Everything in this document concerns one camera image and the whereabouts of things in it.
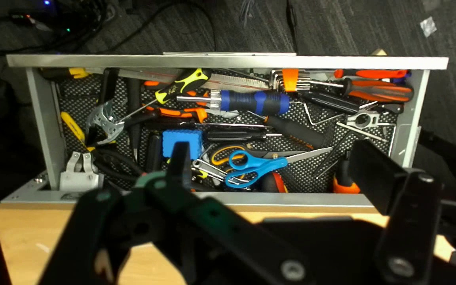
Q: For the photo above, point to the slim black screwdriver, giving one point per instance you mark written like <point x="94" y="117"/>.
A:
<point x="228" y="136"/>

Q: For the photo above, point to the grey metal drawer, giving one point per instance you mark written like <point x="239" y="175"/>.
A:
<point x="228" y="62"/>

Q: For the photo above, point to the black marker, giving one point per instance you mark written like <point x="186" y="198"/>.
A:
<point x="134" y="111"/>

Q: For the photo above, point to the white metal bracket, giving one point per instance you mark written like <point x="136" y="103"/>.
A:
<point x="78" y="178"/>

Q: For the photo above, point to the hand saw blade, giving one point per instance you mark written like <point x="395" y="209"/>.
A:
<point x="236" y="81"/>

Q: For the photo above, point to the silver hex key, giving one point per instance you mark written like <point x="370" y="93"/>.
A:
<point x="311" y="118"/>

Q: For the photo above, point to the silver combination wrench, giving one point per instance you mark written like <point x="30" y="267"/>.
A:
<point x="208" y="168"/>

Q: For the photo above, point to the small silver wrench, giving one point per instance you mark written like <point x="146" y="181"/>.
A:
<point x="362" y="118"/>

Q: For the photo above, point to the hex key set orange holder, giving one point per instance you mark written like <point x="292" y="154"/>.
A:
<point x="290" y="79"/>

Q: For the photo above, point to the blue rubber block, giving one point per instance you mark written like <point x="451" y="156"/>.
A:
<point x="182" y="138"/>

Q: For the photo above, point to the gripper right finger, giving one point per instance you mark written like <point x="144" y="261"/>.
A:
<point x="410" y="221"/>

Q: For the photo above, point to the piece of silver tape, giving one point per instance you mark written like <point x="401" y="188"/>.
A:
<point x="428" y="26"/>

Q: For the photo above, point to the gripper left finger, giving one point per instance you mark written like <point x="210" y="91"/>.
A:
<point x="220" y="225"/>

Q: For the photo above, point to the silver adjustable wrench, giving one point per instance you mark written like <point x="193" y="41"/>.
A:
<point x="103" y="120"/>

